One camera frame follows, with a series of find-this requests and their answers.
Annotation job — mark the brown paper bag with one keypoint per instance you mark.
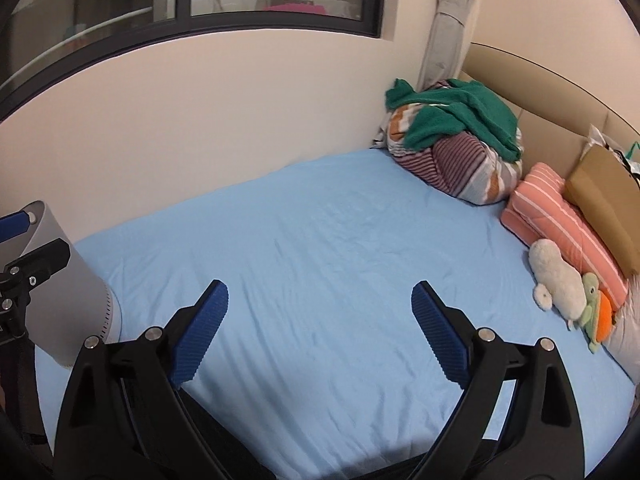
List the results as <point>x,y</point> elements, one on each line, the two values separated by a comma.
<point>605,195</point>

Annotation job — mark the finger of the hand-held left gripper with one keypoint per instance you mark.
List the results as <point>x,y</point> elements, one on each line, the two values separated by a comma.
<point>15,226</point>
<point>45,260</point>

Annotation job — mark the pink striped pillow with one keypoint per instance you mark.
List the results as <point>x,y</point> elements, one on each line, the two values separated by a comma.
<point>545,205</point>

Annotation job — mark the green turtle plush toy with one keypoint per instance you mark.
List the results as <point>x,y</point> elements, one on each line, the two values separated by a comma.
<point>592,305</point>

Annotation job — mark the striped duvet bundle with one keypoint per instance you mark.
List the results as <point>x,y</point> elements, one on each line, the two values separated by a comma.
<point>460,165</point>

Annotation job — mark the grey curtain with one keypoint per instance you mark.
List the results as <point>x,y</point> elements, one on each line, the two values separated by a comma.
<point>450,25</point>

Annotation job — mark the light blue bed sheet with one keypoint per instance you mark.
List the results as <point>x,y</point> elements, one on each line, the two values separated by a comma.
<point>325,260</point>

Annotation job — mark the white seal plush toy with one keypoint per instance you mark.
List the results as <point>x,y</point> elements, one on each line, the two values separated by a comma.
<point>555,275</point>

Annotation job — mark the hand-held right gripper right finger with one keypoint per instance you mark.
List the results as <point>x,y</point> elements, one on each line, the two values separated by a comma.
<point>440,330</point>

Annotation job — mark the green towel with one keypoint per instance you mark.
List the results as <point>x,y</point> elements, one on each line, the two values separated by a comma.
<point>465,110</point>

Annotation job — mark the beige padded headboard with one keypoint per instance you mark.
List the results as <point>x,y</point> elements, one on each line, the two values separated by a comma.
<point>545,110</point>

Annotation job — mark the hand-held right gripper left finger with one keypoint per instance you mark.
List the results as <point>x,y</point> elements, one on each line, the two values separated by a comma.
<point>202,330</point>

